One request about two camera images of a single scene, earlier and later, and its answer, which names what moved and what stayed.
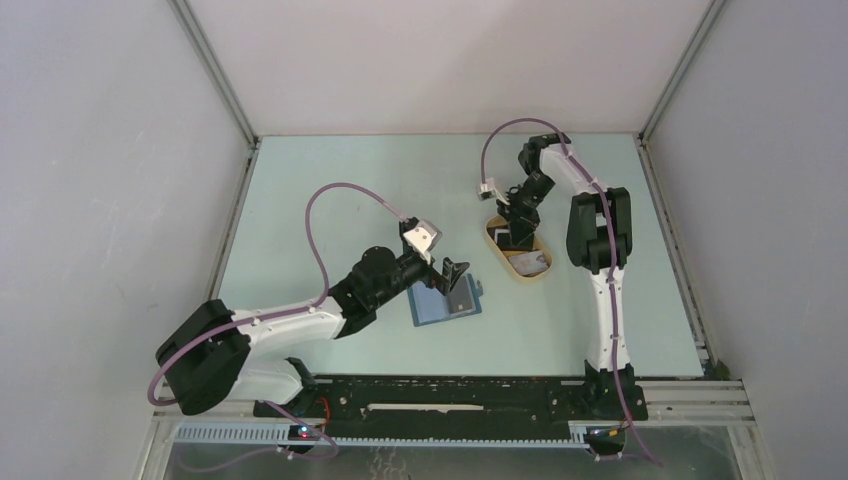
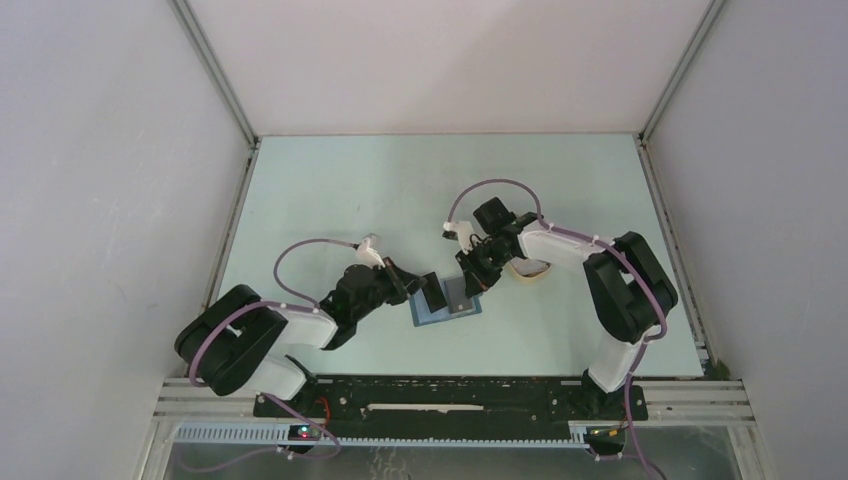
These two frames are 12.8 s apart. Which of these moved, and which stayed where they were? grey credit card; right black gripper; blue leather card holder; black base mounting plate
Moved: right black gripper
Stayed: blue leather card holder; black base mounting plate; grey credit card
